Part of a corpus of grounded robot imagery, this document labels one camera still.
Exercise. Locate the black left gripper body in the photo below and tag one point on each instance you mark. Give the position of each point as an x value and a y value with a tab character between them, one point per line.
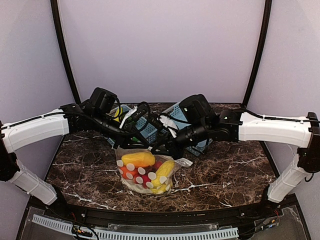
132	141

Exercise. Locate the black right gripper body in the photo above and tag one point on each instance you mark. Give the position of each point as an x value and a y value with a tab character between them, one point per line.
168	144

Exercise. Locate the yellow toy corn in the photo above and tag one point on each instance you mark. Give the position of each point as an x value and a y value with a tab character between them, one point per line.
164	169

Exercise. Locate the clear dotted zip top bag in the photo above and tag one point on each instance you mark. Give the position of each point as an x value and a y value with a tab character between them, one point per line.
150	171

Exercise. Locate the orange toy fruit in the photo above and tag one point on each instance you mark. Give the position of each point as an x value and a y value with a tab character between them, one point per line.
127	174

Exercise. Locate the red toy strawberry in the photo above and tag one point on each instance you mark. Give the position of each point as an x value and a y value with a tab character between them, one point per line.
141	180

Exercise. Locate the yellow toy lemon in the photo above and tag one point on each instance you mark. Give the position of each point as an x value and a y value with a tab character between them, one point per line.
162	189

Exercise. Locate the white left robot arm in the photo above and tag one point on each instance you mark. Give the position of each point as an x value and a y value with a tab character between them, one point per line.
91	115

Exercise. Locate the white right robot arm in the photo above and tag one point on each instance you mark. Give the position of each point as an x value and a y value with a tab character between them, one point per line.
243	125

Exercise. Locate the small blue perforated basket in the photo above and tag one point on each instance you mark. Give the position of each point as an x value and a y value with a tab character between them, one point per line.
149	133

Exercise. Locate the large blue perforated basket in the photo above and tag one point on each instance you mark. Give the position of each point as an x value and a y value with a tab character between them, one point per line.
175	112

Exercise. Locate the yellow green toy banana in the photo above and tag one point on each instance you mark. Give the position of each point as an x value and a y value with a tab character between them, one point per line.
117	113

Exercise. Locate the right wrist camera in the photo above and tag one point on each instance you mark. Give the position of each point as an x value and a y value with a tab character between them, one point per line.
162	122

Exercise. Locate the black front table rail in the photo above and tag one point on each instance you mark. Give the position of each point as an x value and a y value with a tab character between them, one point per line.
243	215

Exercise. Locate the white slotted cable duct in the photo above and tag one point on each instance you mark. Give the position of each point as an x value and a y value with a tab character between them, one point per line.
130	232

